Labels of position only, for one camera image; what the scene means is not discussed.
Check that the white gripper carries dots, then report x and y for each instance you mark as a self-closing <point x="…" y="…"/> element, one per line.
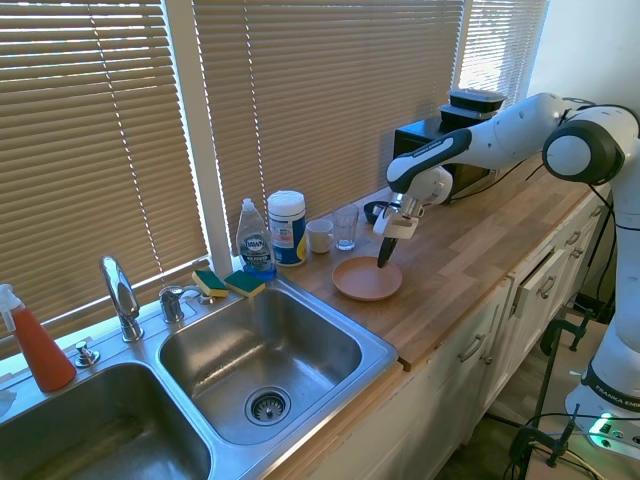
<point x="400" y="226"/>

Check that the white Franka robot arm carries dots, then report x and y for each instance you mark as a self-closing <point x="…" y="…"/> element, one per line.
<point x="505" y="135"/>

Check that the white ceramic mug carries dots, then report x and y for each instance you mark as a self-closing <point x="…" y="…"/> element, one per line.
<point x="318" y="238"/>

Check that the stainless steel double sink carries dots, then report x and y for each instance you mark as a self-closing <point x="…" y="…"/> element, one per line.
<point x="260" y="345"/>

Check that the metal sink drain strainer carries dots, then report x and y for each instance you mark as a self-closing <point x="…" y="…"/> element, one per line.
<point x="267" y="406"/>

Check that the chrome sink knob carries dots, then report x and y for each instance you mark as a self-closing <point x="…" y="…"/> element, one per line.
<point x="86" y="355"/>

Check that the small black bowl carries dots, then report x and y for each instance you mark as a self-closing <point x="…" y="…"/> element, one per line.
<point x="372" y="212"/>

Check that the pink round plate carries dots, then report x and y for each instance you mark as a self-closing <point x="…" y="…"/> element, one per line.
<point x="361" y="286"/>

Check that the clear drinking glass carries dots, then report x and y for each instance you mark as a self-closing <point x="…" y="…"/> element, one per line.
<point x="346" y="227"/>

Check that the white wipes canister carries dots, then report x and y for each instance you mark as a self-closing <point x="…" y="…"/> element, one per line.
<point x="286" y="227"/>

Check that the clear dish soap bottle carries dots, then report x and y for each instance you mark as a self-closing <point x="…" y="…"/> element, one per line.
<point x="256" y="245"/>

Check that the yellow green sponge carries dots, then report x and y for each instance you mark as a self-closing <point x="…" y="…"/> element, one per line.
<point x="245" y="284"/>
<point x="210" y="284"/>

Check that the white open cabinet drawer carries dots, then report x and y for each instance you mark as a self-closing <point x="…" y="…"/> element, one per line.
<point x="537" y="287"/>

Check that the white kitchen cabinet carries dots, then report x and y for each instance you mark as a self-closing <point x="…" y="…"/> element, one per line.
<point x="450" y="400"/>

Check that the wide beige window blind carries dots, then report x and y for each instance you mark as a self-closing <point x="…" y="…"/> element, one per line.
<point x="325" y="100"/>
<point x="85" y="165"/>

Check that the black plastic food container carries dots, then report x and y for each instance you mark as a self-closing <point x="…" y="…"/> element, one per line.
<point x="477" y="99"/>

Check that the black metal clamp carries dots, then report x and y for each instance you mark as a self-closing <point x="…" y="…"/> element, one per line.
<point x="540" y="442"/>
<point x="565" y="330"/>

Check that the narrow beige window blind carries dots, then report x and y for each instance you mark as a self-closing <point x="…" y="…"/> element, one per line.
<point x="495" y="45"/>

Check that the chrome kitchen faucet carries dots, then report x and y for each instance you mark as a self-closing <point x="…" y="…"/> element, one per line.
<point x="121" y="295"/>

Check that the orange spray bottle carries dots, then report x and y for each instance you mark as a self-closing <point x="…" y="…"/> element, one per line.
<point x="42" y="355"/>

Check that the white window frame post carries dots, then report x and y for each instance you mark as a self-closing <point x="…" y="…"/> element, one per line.
<point x="200" y="125"/>

